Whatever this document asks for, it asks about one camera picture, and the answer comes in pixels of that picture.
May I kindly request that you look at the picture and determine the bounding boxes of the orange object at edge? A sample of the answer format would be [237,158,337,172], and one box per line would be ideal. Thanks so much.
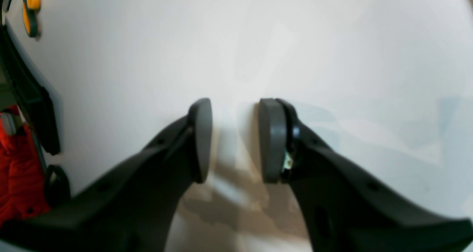
[23,0,42,38]

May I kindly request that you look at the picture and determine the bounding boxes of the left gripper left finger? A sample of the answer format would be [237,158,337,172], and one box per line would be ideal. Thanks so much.
[1,98,212,252]

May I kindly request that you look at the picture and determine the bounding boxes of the black tablet screen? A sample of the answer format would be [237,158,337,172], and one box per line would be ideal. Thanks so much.
[0,26,61,155]

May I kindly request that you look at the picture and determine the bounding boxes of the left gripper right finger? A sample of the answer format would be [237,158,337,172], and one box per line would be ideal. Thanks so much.
[259,98,472,252]

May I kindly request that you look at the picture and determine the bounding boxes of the red cloth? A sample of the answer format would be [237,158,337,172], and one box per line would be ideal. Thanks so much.
[0,122,50,225]

